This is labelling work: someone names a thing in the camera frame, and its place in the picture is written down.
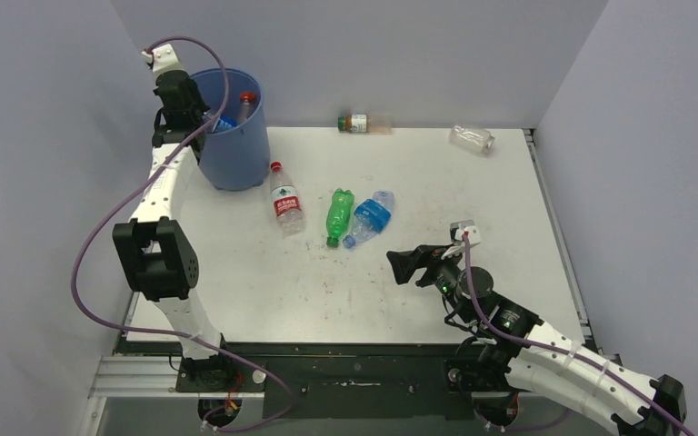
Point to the green plastic bottle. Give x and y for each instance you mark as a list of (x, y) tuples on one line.
[(338, 216)]

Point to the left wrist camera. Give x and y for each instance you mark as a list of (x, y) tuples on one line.
[(161, 60)]

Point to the blue plastic bin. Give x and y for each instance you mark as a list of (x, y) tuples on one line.
[(238, 159)]

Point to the Pepsi English label bottle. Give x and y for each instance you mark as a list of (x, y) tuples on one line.
[(222, 124)]

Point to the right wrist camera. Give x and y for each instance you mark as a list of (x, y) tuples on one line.
[(464, 236)]

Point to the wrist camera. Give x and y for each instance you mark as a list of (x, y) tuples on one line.
[(161, 60), (464, 236)]

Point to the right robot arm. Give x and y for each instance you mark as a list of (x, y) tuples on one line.
[(522, 352)]

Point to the green cap brown bottle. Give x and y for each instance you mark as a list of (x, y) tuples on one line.
[(364, 124)]

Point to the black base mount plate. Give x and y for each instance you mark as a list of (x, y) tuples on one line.
[(347, 381)]

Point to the clear plastic jar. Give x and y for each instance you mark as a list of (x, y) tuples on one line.
[(474, 140)]

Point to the red cap tea bottle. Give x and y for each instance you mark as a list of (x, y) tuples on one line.
[(248, 101)]

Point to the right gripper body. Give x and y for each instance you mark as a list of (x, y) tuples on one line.
[(444, 272)]

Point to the blue label crushed bottle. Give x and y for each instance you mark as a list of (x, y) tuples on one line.
[(370, 219)]

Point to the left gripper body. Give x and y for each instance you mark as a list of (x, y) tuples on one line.
[(199, 108)]

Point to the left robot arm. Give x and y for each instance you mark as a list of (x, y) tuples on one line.
[(158, 260)]

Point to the red label water bottle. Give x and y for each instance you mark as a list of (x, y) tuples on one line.
[(288, 210)]

